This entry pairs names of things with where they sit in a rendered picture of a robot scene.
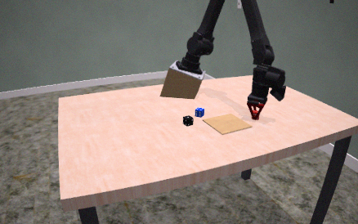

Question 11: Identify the black die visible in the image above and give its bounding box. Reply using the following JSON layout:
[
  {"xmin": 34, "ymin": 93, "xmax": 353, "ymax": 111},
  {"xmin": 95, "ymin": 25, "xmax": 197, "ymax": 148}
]
[{"xmin": 183, "ymin": 115, "xmax": 194, "ymax": 127}]

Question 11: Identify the tan flat mat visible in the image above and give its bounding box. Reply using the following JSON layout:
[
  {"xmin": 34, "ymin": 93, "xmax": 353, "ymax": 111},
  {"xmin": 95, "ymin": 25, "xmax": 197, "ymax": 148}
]
[{"xmin": 202, "ymin": 114, "xmax": 253, "ymax": 135}]

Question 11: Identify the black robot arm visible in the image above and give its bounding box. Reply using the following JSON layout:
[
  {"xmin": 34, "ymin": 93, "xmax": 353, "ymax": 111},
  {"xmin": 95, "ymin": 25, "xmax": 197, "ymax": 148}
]
[{"xmin": 176, "ymin": 0, "xmax": 286, "ymax": 102}]

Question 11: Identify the blue die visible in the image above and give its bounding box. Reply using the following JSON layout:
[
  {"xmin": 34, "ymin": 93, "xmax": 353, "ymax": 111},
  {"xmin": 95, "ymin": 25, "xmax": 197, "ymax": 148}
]
[{"xmin": 195, "ymin": 107, "xmax": 204, "ymax": 118}]

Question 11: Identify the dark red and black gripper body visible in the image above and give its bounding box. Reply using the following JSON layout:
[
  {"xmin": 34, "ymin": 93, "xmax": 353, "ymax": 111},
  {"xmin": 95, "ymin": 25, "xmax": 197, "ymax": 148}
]
[{"xmin": 247, "ymin": 81, "xmax": 268, "ymax": 105}]

